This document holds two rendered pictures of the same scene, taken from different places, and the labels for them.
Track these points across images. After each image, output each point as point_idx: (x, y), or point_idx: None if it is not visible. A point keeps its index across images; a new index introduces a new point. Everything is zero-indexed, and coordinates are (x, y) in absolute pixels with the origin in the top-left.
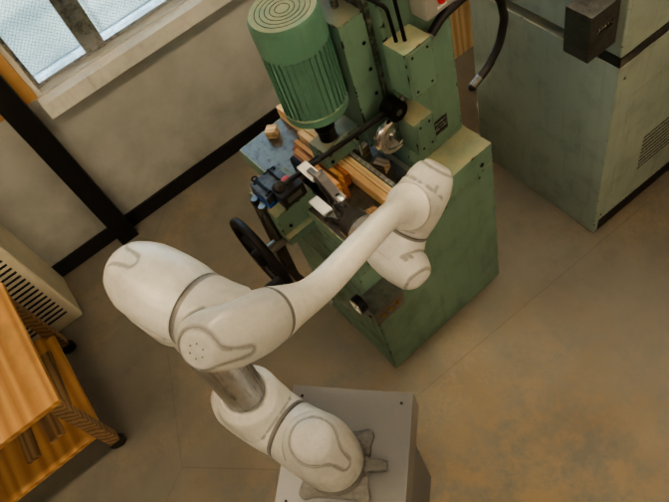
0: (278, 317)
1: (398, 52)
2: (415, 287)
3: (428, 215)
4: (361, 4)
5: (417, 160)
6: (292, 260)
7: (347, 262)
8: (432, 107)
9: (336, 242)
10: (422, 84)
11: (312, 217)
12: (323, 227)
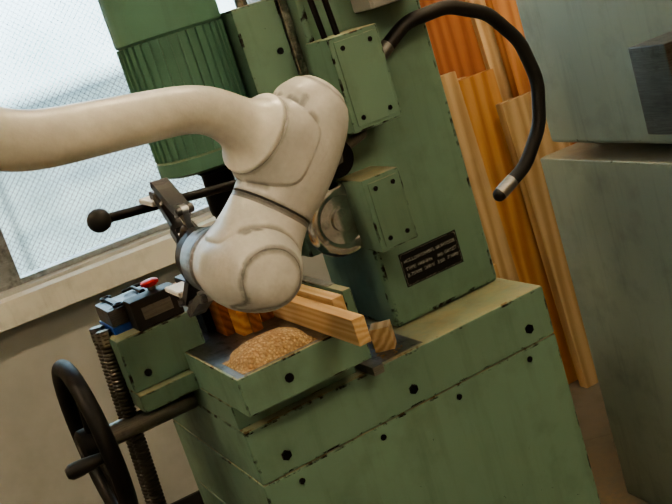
0: None
1: (321, 40)
2: (264, 292)
3: (282, 131)
4: None
5: (406, 310)
6: (157, 478)
7: (78, 109)
8: (422, 206)
9: (220, 396)
10: (370, 105)
11: (191, 368)
12: (203, 376)
